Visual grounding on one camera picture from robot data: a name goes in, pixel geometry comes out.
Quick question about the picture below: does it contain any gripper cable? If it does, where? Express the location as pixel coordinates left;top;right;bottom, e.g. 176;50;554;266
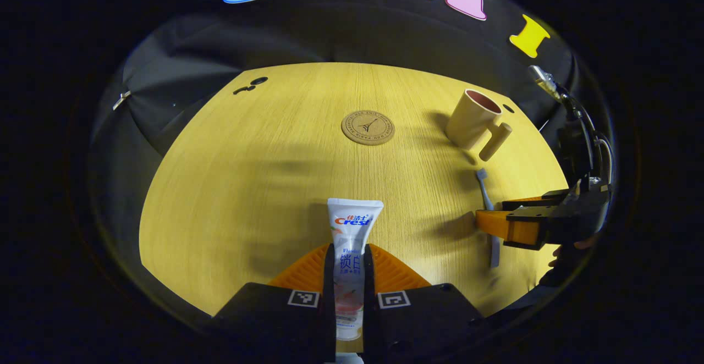
555;84;614;183

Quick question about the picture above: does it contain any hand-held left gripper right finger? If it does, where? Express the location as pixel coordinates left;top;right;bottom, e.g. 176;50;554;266
363;243;487;363

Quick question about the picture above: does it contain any white toothbrush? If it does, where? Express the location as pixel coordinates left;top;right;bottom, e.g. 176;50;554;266
475;168;501;269

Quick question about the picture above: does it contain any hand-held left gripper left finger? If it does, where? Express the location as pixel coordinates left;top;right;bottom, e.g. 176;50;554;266
212;243;336;363

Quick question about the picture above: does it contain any beige cup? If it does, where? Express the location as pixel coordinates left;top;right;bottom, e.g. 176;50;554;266
444;89;513;162

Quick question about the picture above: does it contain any black backdrop cloth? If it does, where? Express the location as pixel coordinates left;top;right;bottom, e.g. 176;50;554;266
88;0;614;299

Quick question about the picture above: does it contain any white toothpaste tube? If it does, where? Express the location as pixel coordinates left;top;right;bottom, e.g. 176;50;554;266
327;198;384;343

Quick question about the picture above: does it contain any round cork coaster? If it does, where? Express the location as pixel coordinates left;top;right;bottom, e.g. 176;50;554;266
341;110;395;146

